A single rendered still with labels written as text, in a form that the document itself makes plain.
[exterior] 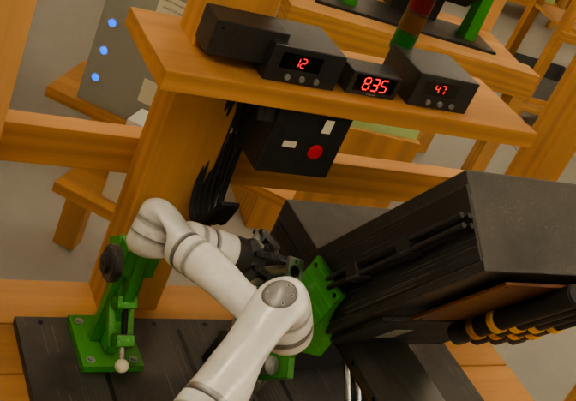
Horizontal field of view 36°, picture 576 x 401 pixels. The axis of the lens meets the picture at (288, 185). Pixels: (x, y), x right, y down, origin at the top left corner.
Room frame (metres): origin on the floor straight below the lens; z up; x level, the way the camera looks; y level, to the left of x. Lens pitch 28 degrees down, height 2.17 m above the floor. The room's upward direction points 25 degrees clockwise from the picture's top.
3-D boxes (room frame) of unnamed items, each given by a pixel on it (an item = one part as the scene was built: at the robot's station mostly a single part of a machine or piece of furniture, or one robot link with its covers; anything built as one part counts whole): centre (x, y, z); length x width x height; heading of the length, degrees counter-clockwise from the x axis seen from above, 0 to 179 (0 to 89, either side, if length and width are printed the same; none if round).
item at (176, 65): (1.75, -0.02, 1.52); 0.90 x 0.25 x 0.04; 126
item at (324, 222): (1.72, -0.18, 1.07); 0.30 x 0.18 x 0.34; 126
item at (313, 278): (1.45, -0.15, 1.17); 0.13 x 0.12 x 0.20; 126
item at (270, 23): (1.55, 0.19, 1.59); 0.15 x 0.07 x 0.07; 126
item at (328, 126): (1.65, 0.04, 1.42); 0.17 x 0.12 x 0.15; 126
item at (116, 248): (1.39, 0.25, 1.12); 0.07 x 0.03 x 0.08; 36
